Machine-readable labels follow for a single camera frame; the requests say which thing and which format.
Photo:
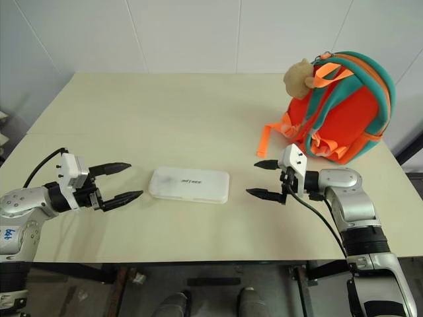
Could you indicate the black flat bar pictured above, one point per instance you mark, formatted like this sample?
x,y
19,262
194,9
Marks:
x,y
213,281

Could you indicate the orange and teal backpack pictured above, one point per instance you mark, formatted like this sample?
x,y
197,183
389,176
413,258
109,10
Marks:
x,y
343,109

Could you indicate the white plastic case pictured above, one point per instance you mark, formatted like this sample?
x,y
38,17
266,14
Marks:
x,y
188,184

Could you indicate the white objects beside table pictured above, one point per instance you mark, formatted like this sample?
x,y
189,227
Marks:
x,y
2,127

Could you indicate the dark rounded shape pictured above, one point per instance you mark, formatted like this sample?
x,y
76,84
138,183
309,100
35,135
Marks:
x,y
173,305
250,302

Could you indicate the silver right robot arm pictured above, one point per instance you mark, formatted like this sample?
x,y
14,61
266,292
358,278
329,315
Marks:
x,y
355,204

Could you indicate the black metal stand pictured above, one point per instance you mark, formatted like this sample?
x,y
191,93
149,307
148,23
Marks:
x,y
409,148

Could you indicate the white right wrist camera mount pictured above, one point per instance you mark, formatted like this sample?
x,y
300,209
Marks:
x,y
295,160

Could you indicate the beige plush toy pendant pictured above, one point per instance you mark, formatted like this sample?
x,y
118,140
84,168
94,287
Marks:
x,y
297,77

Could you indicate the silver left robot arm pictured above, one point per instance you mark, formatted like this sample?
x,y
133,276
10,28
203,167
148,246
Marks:
x,y
20,204

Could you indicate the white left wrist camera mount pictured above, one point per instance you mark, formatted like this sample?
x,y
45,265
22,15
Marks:
x,y
73,168

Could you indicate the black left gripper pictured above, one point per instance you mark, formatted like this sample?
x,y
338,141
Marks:
x,y
86,196

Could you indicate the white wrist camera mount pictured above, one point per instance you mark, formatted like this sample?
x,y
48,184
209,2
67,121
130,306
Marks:
x,y
295,160
73,168

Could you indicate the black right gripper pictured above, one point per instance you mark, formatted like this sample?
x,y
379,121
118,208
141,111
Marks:
x,y
289,180

